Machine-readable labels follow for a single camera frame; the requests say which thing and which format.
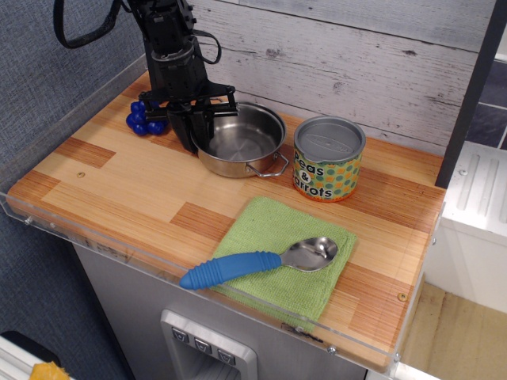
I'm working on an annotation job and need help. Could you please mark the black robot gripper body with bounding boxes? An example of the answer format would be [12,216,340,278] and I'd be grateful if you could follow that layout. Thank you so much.
[139,39,238,122]

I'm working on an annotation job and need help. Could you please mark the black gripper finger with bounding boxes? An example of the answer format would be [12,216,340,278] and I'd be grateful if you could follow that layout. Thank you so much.
[167,112,196,154]
[191,111,214,151]

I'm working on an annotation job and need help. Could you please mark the silver steel pot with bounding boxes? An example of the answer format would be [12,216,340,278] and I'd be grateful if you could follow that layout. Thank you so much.
[191,102,289,178]

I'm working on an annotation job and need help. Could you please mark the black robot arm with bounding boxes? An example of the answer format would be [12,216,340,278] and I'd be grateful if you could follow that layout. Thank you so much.
[128,1,238,153]

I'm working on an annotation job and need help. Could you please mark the blue plastic blueberry cluster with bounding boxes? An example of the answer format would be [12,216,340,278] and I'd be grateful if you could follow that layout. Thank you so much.
[126,101,169,136]

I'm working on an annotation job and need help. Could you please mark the peas and carrots can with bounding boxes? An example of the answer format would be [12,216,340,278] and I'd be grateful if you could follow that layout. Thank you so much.
[293,116,366,203]

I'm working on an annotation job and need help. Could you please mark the green woven cloth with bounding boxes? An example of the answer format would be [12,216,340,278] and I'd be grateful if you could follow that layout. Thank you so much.
[209,196,358,323]

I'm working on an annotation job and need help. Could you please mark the grey toy fridge cabinet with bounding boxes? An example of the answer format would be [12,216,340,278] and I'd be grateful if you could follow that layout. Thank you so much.
[75,246,367,379]

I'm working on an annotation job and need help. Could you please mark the silver dispenser button panel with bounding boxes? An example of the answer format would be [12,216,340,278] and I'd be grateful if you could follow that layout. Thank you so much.
[160,310,258,379]

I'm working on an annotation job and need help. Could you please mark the yellow object at corner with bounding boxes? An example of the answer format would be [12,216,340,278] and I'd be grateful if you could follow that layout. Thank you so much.
[29,362,71,380]

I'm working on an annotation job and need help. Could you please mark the white toy sink unit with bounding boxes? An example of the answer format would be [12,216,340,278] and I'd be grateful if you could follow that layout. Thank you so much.
[423,142,506,312]

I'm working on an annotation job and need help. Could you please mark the clear acrylic table guard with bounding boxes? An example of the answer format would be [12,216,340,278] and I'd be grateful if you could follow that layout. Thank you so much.
[1,60,444,379]

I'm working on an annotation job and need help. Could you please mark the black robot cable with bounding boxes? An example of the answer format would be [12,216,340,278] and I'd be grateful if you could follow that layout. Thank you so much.
[52,0,222,65]

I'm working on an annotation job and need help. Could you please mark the blue handled metal spoon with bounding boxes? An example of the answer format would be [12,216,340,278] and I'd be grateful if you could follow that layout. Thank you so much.
[179,237,339,290]

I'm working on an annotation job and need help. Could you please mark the dark grey right post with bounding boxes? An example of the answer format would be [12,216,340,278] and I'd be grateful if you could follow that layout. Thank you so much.
[435,0,506,189]

